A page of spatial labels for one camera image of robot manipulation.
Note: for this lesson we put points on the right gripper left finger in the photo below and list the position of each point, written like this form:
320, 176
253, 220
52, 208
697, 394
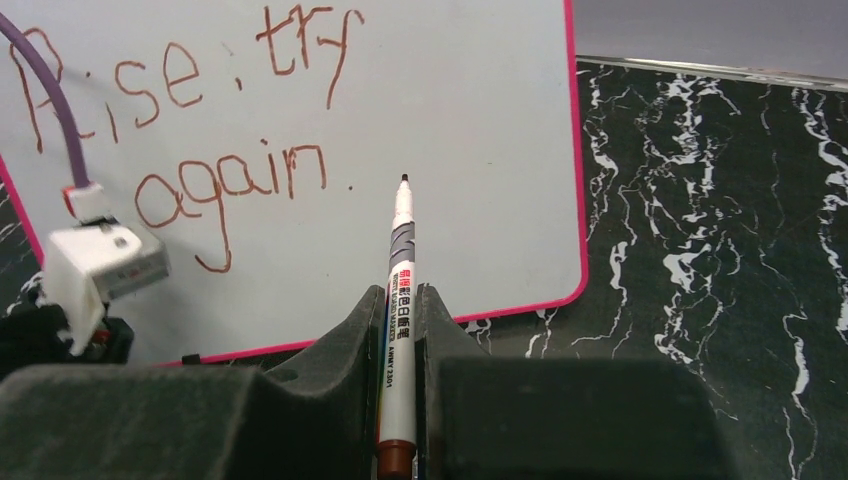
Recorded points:
311, 417

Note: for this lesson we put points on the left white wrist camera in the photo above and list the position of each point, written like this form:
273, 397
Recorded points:
89, 266

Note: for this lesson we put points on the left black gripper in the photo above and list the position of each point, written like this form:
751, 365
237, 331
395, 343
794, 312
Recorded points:
31, 336

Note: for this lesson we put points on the white whiteboard marker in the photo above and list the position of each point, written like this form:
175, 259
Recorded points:
397, 417

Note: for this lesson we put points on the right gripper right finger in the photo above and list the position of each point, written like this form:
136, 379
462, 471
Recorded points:
495, 417

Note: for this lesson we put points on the pink framed whiteboard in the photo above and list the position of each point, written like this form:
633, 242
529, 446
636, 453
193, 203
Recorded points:
263, 143

